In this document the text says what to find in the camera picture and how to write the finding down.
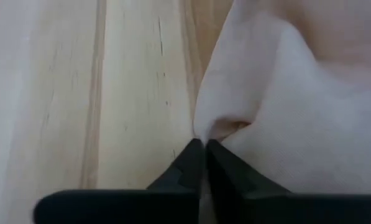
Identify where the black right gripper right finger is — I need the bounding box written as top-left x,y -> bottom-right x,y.
206,139 -> 371,224

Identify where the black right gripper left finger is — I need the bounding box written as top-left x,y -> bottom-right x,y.
32,138 -> 206,224

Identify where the pale pink towel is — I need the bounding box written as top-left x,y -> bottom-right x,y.
192,0 -> 371,224

